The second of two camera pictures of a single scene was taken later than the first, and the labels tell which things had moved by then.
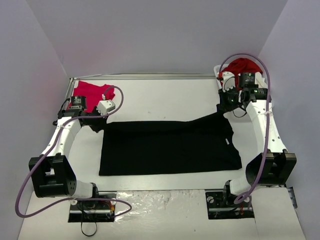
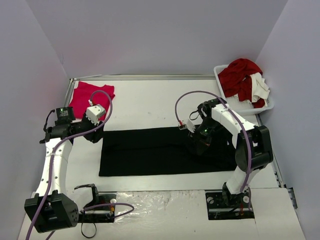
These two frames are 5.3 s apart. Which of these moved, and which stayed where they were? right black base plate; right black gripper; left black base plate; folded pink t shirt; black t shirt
Moved: black t shirt; right black gripper
Stayed: left black base plate; folded pink t shirt; right black base plate
